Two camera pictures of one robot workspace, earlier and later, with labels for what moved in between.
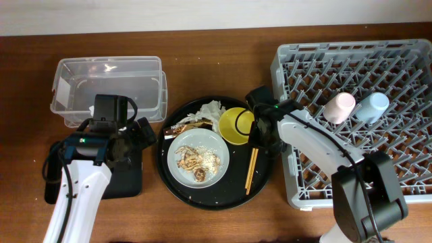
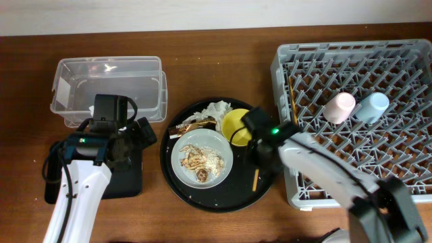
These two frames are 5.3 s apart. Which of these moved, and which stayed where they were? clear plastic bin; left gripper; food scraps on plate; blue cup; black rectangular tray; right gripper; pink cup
Moved: right gripper
Stayed: black rectangular tray; clear plastic bin; food scraps on plate; pink cup; left gripper; blue cup
